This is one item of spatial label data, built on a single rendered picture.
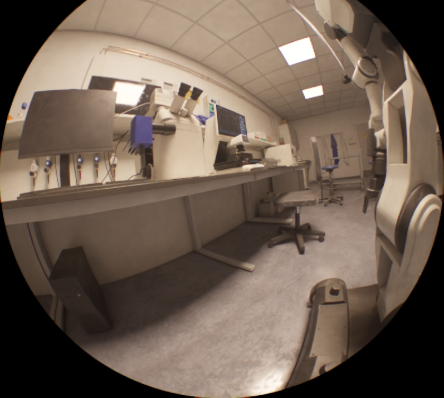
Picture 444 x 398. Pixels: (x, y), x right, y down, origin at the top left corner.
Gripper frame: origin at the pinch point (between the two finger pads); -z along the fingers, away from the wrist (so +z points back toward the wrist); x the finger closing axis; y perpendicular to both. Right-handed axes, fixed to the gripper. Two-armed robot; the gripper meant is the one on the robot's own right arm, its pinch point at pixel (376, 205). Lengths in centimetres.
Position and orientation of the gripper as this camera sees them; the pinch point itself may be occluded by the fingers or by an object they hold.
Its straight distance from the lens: 62.2
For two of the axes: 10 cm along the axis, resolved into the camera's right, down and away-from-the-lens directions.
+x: -8.4, -0.9, 5.3
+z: 0.4, -9.9, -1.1
